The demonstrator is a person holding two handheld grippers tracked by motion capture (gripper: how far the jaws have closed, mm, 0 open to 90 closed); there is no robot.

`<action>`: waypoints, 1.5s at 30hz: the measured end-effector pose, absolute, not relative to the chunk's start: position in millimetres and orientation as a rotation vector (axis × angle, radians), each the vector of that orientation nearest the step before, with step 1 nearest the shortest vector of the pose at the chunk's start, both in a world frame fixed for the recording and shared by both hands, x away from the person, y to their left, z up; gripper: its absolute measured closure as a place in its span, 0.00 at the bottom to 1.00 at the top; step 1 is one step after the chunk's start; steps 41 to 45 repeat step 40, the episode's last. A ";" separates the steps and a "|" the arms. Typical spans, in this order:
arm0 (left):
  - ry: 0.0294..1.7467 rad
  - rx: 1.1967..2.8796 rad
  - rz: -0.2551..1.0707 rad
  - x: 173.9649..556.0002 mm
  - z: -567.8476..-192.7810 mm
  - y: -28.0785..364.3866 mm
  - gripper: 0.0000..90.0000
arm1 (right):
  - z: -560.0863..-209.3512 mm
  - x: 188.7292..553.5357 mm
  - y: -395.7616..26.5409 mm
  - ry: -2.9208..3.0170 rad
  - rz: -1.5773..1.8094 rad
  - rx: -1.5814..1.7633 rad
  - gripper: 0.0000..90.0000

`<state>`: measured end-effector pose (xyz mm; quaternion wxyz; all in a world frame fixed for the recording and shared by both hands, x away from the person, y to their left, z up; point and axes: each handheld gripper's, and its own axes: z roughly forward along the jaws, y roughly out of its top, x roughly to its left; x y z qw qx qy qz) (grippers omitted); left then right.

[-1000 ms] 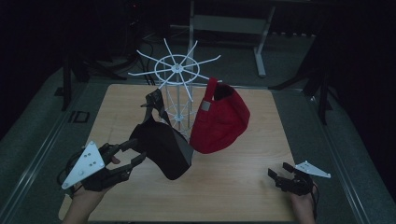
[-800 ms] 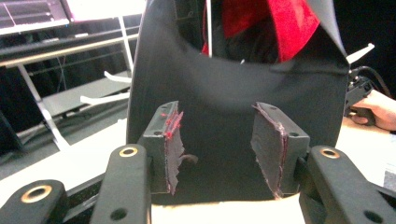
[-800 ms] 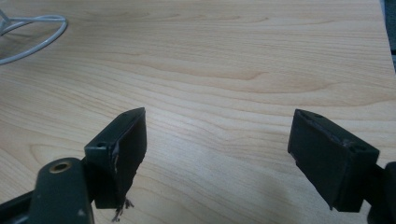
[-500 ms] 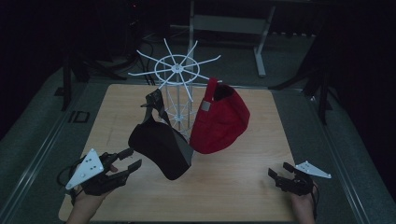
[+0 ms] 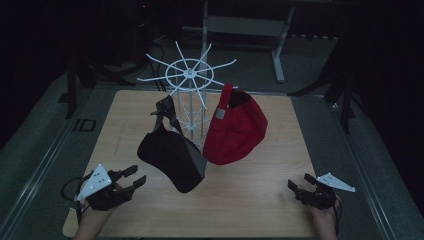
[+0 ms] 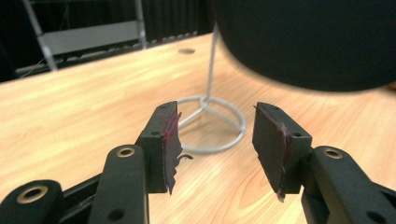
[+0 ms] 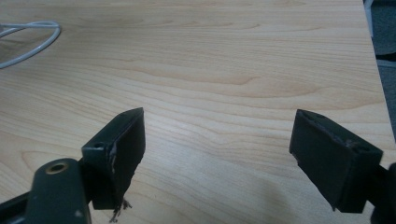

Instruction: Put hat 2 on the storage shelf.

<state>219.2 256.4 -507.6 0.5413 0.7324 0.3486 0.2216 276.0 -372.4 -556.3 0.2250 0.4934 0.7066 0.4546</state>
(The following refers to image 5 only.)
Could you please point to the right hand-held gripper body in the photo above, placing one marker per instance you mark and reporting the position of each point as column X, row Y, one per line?
column 320, row 198

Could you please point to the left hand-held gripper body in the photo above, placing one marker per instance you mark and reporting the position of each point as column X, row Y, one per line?
column 108, row 196

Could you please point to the grey sun visor hat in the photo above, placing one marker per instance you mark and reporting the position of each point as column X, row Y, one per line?
column 166, row 156

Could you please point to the red baseball cap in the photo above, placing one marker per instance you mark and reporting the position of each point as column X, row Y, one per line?
column 233, row 136

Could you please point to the person's right hand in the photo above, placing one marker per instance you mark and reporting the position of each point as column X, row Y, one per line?
column 325, row 223

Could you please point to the person's left hand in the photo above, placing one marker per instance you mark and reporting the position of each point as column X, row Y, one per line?
column 91, row 223

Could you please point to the black metal stand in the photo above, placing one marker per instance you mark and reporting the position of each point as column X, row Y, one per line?
column 346, row 103
column 71, row 93

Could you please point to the dark equipment cabinet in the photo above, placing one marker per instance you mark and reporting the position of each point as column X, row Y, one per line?
column 128, row 30

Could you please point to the metal floor rail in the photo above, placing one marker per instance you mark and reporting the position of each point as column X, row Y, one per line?
column 361, row 173
column 50, row 160

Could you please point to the white metal desk frame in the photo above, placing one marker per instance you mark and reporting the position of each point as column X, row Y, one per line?
column 246, row 26

